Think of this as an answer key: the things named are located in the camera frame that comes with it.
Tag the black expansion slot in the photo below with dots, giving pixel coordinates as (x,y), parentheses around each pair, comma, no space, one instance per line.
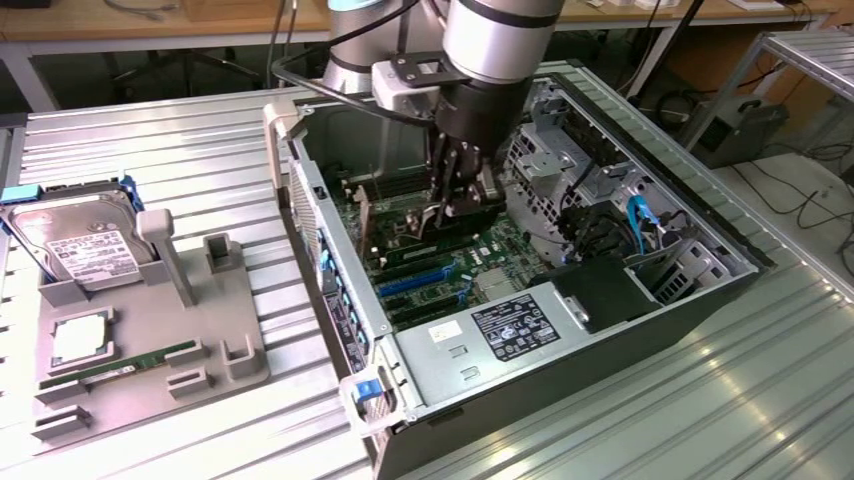
(421,309)

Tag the grey parts rack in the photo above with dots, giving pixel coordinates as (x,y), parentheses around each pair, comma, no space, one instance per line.
(147,360)

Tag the aluminium frame table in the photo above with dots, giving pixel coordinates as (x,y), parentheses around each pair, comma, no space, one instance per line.
(801,60)

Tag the green RAM stick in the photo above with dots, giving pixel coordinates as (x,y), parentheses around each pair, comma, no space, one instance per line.
(121,370)

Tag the open PC case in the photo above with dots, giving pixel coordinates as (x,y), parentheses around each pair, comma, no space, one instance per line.
(668,320)

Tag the black fan shroud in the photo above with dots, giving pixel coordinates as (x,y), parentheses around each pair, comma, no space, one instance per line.
(601,295)

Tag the blue expansion slot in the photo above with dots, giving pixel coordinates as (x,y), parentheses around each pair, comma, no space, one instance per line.
(410,281)

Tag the installed black RAM stick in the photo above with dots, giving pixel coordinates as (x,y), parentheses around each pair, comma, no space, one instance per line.
(428,255)

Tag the green motherboard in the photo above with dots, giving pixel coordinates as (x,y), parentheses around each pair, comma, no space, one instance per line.
(488,260)

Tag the metal disk bay cage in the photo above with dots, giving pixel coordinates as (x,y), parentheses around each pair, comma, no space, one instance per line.
(561,150)

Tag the graphics card with metal bracket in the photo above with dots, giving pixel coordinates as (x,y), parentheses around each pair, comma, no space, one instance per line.
(414,225)

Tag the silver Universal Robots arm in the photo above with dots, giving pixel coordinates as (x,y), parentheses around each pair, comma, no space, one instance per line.
(497,35)

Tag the wooden desk with white frame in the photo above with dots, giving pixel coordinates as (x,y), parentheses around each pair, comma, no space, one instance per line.
(167,22)

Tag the silver power supply unit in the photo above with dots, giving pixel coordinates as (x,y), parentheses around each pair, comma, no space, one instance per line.
(481,345)

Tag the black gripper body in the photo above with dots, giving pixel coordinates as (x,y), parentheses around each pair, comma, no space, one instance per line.
(484,115)

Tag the black box device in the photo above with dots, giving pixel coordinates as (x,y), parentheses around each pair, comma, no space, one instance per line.
(741,132)

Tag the silver CPU chip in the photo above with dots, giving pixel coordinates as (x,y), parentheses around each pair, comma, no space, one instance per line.
(82,341)

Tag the hard disk with blue bracket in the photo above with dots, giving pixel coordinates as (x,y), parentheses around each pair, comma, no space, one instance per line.
(74,240)

